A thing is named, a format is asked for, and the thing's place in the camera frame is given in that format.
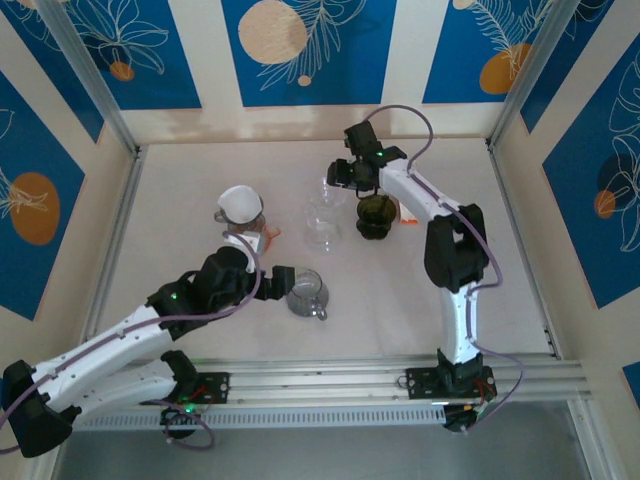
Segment grey transparent carafe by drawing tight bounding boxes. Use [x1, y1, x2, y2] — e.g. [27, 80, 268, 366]
[285, 268, 331, 321]

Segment orange transparent carafe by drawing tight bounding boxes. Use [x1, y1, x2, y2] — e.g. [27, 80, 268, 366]
[227, 223, 282, 256]

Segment dark olive dripper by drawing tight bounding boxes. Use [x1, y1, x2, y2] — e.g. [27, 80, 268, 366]
[355, 193, 399, 240]

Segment grey transparent dripper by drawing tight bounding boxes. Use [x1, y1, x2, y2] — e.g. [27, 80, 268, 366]
[213, 199, 266, 236]

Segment white paper coffee filter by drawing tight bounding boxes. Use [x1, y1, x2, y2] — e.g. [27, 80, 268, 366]
[217, 185, 264, 225]

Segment white orange filter box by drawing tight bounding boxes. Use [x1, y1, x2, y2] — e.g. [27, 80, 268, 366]
[397, 197, 420, 227]

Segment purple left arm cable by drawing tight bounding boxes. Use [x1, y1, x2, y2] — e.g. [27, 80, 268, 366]
[0, 232, 262, 454]

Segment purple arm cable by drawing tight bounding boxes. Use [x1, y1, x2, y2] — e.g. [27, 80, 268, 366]
[0, 232, 262, 454]
[362, 103, 504, 361]

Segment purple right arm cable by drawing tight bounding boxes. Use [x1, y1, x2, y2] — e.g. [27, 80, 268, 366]
[362, 103, 504, 361]

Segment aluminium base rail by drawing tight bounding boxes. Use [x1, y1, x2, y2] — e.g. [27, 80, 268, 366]
[82, 354, 586, 407]

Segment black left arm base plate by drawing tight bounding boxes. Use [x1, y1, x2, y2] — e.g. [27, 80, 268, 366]
[193, 370, 232, 405]

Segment slotted grey cable duct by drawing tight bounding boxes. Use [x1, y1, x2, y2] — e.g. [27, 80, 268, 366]
[74, 405, 449, 432]

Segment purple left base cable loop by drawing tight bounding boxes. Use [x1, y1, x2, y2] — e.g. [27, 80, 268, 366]
[162, 399, 217, 453]

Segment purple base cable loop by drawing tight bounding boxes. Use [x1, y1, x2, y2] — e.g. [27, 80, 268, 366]
[469, 349, 526, 431]
[162, 399, 217, 453]

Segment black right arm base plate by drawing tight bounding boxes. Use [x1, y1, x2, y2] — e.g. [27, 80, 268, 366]
[403, 366, 497, 401]

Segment aluminium frame post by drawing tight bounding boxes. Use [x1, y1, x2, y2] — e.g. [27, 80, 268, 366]
[487, 0, 576, 151]
[37, 0, 146, 159]

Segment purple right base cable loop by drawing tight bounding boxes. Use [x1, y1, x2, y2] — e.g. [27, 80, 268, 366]
[469, 349, 526, 431]

